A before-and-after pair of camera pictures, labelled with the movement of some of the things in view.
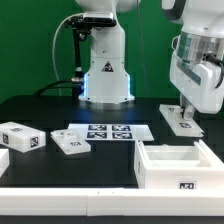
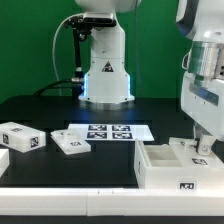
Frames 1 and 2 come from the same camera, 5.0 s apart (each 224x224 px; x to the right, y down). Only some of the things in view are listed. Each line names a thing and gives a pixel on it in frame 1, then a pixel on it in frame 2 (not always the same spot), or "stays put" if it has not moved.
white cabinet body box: x=174 y=166 stays put
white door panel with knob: x=174 y=115 -> x=185 y=151
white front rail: x=101 y=202 stays put
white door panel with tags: x=70 y=142 stays put
